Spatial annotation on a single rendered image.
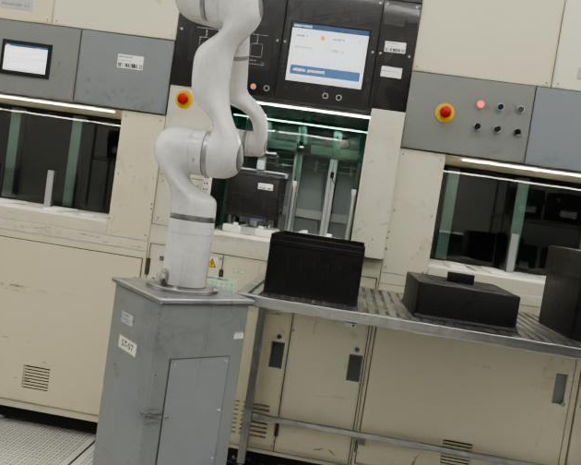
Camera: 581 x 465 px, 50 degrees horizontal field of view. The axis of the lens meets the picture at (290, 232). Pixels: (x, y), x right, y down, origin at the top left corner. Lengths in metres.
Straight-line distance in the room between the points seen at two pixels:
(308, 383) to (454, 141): 1.04
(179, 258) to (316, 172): 1.70
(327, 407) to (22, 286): 1.27
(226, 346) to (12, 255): 1.24
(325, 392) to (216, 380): 0.82
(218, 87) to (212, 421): 0.86
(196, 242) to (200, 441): 0.51
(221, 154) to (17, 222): 1.24
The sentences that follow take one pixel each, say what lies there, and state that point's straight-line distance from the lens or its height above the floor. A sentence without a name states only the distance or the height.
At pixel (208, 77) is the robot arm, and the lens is 1.66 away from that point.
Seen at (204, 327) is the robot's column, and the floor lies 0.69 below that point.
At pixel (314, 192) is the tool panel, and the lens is 3.23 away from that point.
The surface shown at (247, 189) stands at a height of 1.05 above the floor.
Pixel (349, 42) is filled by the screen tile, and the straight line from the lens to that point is 2.40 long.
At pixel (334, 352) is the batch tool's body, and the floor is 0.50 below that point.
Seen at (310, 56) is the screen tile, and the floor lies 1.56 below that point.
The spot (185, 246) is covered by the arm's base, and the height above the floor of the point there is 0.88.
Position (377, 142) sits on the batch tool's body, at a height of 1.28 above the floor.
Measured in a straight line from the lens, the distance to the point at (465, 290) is 1.84.
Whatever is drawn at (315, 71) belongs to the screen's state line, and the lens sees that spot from 2.38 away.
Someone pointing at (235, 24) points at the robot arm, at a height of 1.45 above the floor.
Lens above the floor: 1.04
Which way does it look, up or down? 3 degrees down
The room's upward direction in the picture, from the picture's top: 8 degrees clockwise
